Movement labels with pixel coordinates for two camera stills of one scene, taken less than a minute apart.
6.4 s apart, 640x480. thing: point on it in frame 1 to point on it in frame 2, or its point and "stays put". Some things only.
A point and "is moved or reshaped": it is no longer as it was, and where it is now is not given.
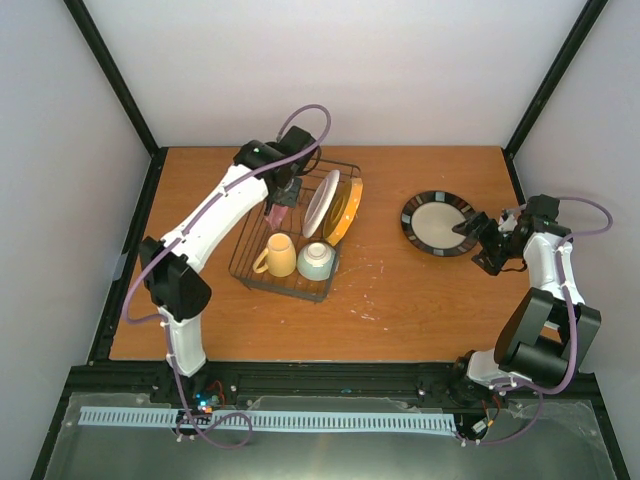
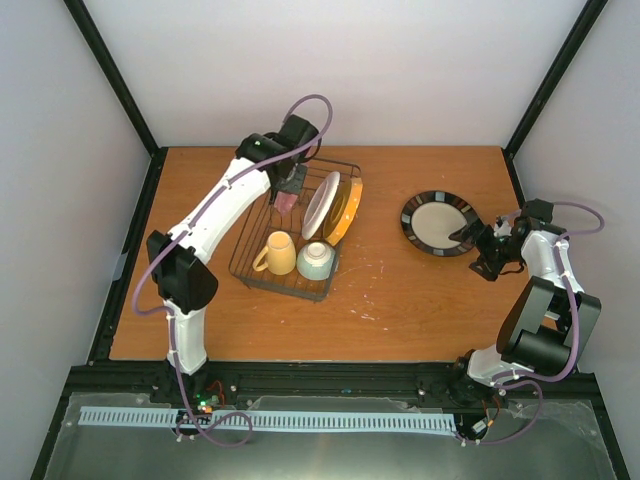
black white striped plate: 320,204 stays put
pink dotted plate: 276,215 is moved or reshaped
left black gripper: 289,198 stays put
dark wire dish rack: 292,245 stays put
